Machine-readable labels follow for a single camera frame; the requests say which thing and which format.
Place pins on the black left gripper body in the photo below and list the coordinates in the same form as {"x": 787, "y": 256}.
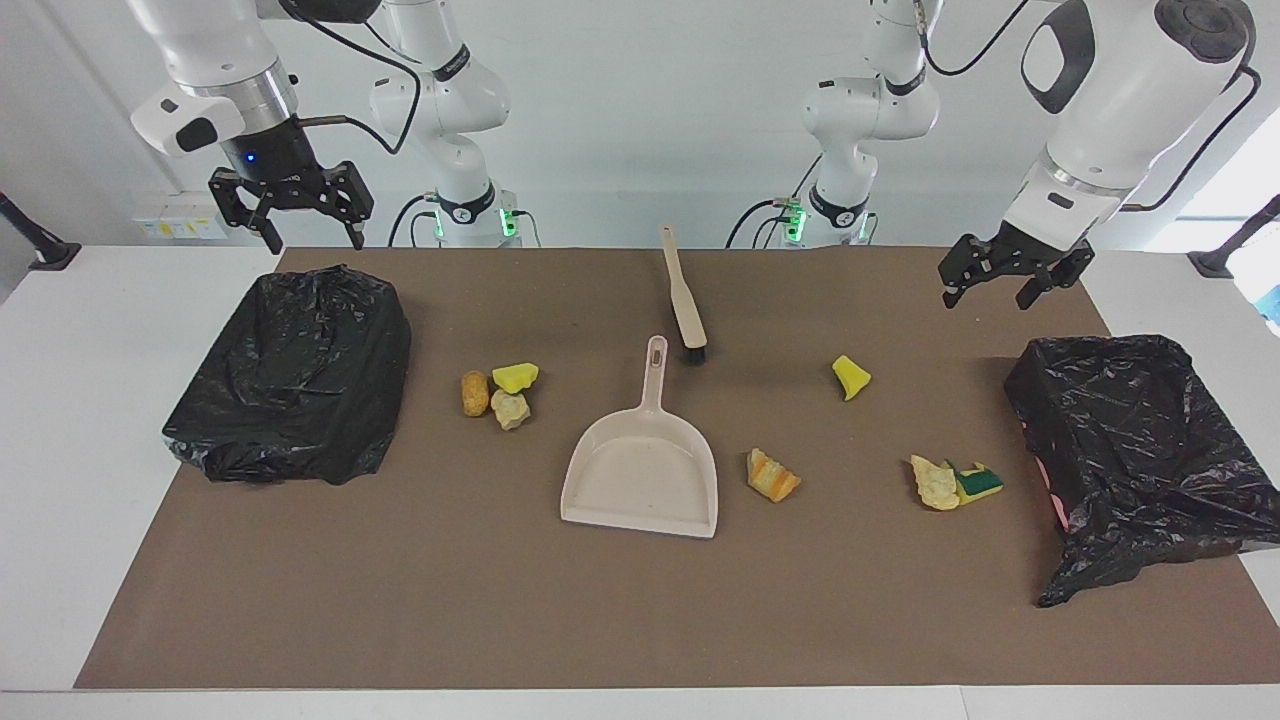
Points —
{"x": 1025, "y": 255}

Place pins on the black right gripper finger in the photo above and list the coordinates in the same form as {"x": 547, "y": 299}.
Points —
{"x": 235, "y": 200}
{"x": 352, "y": 195}

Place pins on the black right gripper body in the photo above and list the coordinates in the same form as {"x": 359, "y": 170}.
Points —
{"x": 268, "y": 160}

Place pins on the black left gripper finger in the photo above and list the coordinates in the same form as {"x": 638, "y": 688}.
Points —
{"x": 1070, "y": 265}
{"x": 965, "y": 262}

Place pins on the small yellow sponge wedge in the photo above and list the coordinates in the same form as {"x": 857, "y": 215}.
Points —
{"x": 850, "y": 378}

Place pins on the pale striped bread piece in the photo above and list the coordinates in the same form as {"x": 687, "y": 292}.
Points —
{"x": 936, "y": 484}

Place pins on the green yellow jagged sponge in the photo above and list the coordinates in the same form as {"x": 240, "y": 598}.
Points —
{"x": 980, "y": 486}

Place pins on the brown bread roll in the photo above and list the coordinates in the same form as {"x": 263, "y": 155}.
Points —
{"x": 475, "y": 394}

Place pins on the yellow green sponge piece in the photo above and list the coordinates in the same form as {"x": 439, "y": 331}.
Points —
{"x": 515, "y": 378}

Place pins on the pale foam chunk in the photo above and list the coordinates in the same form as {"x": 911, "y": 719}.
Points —
{"x": 511, "y": 410}

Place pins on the beige hand brush black bristles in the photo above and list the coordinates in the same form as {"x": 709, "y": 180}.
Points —
{"x": 686, "y": 310}

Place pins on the orange striped bread piece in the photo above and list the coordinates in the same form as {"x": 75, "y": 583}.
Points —
{"x": 772, "y": 478}

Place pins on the beige plastic dustpan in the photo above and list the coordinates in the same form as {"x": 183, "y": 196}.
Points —
{"x": 640, "y": 480}

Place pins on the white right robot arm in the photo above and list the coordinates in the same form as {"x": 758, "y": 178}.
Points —
{"x": 215, "y": 40}

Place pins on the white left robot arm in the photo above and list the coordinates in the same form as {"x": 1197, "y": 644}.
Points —
{"x": 1140, "y": 100}

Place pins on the black bag lined pink bin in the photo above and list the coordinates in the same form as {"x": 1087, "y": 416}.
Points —
{"x": 1130, "y": 450}

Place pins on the white blue container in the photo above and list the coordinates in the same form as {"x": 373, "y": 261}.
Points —
{"x": 1272, "y": 302}

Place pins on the brown table mat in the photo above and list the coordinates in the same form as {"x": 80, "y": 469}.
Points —
{"x": 640, "y": 620}

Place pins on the white wall socket box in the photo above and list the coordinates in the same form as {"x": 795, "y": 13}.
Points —
{"x": 170, "y": 225}

